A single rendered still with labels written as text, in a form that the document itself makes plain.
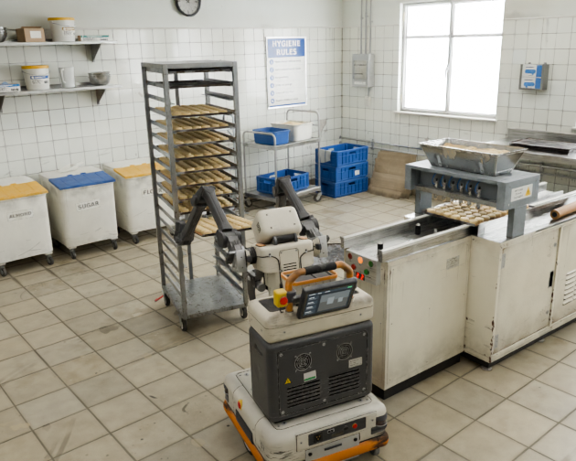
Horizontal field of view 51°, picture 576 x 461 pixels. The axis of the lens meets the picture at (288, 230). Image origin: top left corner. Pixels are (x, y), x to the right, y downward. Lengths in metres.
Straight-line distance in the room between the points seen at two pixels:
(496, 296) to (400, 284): 0.65
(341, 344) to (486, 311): 1.20
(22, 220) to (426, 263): 3.72
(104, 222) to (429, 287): 3.58
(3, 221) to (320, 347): 3.68
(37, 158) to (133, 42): 1.57
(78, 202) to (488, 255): 3.81
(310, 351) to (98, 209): 3.69
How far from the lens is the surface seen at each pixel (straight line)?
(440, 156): 3.74
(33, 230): 5.84
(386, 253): 3.10
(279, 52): 7.82
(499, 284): 3.64
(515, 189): 3.51
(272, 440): 2.77
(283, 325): 2.58
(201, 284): 4.72
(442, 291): 3.54
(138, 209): 6.20
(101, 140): 6.64
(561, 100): 6.77
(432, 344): 3.63
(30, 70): 6.10
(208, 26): 7.23
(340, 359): 2.80
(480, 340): 3.80
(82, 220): 5.98
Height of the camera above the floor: 1.93
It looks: 17 degrees down
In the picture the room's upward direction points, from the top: 1 degrees counter-clockwise
